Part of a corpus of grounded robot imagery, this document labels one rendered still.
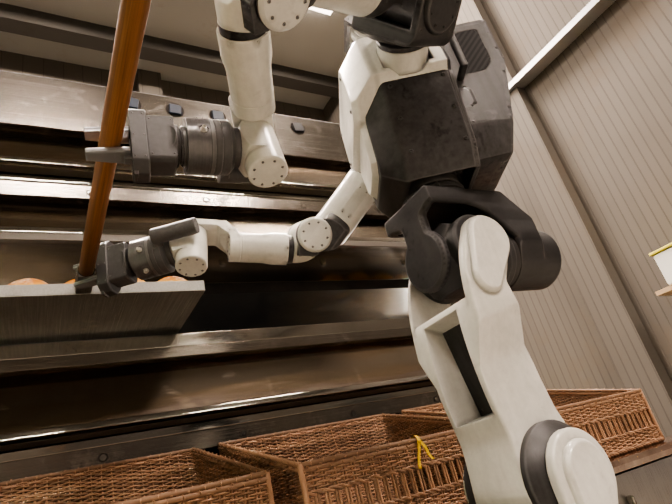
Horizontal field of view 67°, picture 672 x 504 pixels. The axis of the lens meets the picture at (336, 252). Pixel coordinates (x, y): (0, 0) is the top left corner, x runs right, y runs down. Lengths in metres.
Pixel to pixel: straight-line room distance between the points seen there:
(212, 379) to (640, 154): 3.93
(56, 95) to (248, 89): 1.28
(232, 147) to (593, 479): 0.67
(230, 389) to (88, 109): 1.05
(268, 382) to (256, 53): 1.09
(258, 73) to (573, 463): 0.66
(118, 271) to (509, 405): 0.80
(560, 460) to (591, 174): 4.30
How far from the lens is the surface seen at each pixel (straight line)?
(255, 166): 0.81
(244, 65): 0.74
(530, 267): 0.95
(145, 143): 0.81
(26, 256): 1.54
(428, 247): 0.84
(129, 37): 0.67
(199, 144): 0.81
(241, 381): 1.58
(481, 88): 0.98
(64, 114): 1.94
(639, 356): 4.60
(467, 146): 0.90
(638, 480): 1.60
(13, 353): 1.53
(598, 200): 4.89
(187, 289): 1.32
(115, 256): 1.17
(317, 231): 1.11
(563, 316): 5.06
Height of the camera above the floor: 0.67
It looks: 24 degrees up
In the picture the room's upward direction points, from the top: 14 degrees counter-clockwise
